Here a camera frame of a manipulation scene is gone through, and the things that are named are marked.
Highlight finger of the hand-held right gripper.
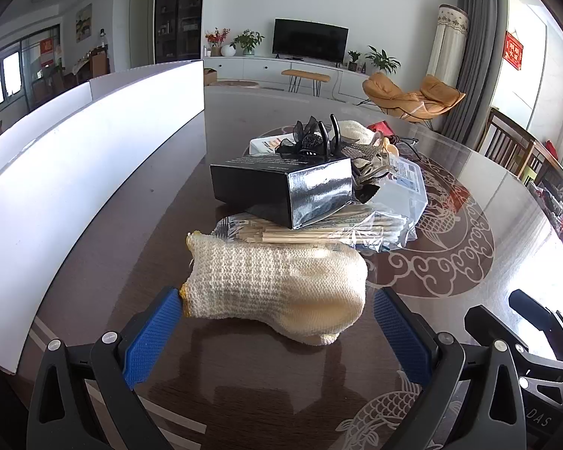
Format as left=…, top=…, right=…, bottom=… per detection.
left=464, top=306, right=563, bottom=377
left=509, top=289, right=563, bottom=352

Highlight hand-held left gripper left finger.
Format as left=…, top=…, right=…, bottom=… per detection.
left=27, top=286, right=185, bottom=450

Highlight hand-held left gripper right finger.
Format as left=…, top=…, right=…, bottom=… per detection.
left=373, top=287, right=528, bottom=450

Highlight clear bag of bamboo sticks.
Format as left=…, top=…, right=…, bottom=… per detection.
left=213, top=201, right=416, bottom=251

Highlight clear plastic box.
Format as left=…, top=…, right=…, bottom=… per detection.
left=370, top=154, right=428, bottom=226

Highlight rhinestone hair clip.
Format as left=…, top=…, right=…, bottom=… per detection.
left=345, top=143, right=390, bottom=183

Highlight black cardboard box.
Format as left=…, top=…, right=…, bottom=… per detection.
left=209, top=156, right=355, bottom=230

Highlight black bow hair clip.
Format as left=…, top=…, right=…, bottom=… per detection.
left=276, top=115, right=343, bottom=160

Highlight wooden chair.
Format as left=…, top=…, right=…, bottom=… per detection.
left=479, top=108, right=563, bottom=188

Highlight dark-framed glasses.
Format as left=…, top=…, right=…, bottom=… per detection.
left=385, top=135, right=420, bottom=158

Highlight white carton with orange print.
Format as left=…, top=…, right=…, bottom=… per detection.
left=250, top=135, right=294, bottom=156

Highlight orange lounge chair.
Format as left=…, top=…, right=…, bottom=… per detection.
left=357, top=72, right=466, bottom=125

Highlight grey curtain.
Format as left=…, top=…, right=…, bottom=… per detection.
left=438, top=0, right=510, bottom=151

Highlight leafy potted plant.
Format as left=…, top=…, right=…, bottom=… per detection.
left=365, top=46, right=401, bottom=76

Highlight wooden bench with hairpin legs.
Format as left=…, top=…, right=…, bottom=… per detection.
left=281, top=69, right=331, bottom=97

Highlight covered standing air conditioner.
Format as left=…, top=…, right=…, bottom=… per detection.
left=427, top=4, right=470, bottom=87

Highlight white television cabinet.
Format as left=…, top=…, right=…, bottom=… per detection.
left=203, top=55, right=381, bottom=101

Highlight red flowers in vase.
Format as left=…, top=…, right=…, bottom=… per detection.
left=205, top=28, right=230, bottom=57

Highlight black television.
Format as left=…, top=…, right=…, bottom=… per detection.
left=272, top=19, right=349, bottom=64

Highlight green potted plant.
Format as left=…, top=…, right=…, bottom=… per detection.
left=232, top=29, right=265, bottom=56

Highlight dark glass display cabinet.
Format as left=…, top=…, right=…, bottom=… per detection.
left=154, top=0, right=206, bottom=63

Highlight red wall decoration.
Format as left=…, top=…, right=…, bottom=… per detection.
left=503, top=31, right=524, bottom=71

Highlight framed wall painting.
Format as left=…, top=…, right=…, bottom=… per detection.
left=75, top=4, right=93, bottom=43

